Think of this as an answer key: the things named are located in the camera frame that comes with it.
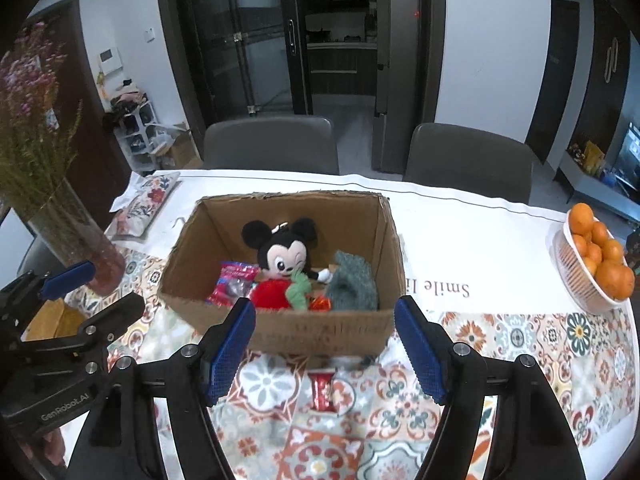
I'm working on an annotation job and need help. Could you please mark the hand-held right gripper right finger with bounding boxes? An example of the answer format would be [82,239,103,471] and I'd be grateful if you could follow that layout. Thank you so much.
[393,296,588,480]

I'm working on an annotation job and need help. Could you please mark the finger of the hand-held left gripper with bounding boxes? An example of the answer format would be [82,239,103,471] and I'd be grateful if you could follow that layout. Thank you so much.
[0,260,96,311]
[20,291,146,363]

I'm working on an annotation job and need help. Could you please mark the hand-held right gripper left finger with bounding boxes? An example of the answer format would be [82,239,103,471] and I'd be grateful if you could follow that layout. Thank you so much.
[65,297,257,480]

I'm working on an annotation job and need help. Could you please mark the pink snack packet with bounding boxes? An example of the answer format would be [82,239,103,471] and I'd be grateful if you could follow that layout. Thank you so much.
[205,261,261,307]

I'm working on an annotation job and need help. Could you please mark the red plush toy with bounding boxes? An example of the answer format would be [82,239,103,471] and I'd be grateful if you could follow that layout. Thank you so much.
[250,272,313,311]

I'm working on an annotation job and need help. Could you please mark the brown cardboard box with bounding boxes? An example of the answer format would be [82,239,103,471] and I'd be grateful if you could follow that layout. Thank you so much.
[157,190,406,358]

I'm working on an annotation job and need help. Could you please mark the green knitted cloth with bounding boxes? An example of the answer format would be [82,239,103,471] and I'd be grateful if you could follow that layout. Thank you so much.
[325,250,379,311]

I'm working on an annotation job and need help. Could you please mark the black mouse plush toy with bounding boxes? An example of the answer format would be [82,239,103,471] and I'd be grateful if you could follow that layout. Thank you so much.
[242,217,333,291]

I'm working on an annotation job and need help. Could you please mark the glass vase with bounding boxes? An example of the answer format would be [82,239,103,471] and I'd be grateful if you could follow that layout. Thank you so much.
[22,175,126,297]

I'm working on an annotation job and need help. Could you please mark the red snack packet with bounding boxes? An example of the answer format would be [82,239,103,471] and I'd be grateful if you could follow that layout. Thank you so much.
[308,370,338,413]

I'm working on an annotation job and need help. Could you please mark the patterned table runner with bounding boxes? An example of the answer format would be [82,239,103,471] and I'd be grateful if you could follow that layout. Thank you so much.
[65,247,633,480]

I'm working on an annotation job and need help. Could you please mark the floral fabric pouch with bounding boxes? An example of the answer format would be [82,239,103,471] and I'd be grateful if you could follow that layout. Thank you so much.
[107,172,181,238]

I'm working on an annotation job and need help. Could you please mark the dried purple flowers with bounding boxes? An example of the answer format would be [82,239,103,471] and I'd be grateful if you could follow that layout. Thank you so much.
[0,22,83,221]

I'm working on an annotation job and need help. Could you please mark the white shoe rack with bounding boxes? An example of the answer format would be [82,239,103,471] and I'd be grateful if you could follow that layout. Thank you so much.
[102,80,166,171]

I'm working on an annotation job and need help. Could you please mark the cardboard box on floor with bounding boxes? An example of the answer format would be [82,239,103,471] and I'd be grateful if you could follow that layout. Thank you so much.
[165,132,201,168]

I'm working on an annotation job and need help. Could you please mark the white fruit basket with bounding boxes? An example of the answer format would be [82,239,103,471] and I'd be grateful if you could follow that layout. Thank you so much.
[549,220,636,312]

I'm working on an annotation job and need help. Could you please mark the grey dining chair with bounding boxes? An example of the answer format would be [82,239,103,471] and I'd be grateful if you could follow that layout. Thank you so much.
[404,123,533,204]
[202,116,340,175]

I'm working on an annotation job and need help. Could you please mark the pile of oranges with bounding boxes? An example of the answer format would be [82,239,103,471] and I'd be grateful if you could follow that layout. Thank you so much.
[570,202,636,301]

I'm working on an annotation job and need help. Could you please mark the grey television stand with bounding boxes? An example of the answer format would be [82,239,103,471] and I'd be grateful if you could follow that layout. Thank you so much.
[555,150,640,221]

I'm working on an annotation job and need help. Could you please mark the yellow boxes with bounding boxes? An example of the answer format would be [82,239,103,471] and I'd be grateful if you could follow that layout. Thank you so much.
[582,141,606,177]

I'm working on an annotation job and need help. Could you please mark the television screen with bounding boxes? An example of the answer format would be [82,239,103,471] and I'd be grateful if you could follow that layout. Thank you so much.
[612,122,640,196]

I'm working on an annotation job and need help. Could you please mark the dark room door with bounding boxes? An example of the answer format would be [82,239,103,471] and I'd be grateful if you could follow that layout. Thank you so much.
[525,0,581,165]

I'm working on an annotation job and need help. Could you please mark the dark sliding glass door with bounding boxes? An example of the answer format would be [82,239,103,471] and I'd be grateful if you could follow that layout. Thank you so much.
[155,0,446,116]

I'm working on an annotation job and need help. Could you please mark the dark tall cabinet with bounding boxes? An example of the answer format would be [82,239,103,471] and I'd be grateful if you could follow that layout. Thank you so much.
[575,0,631,151]

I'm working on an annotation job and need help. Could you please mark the white wall intercom panel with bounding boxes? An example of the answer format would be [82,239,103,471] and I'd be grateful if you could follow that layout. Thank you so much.
[98,46,123,73]

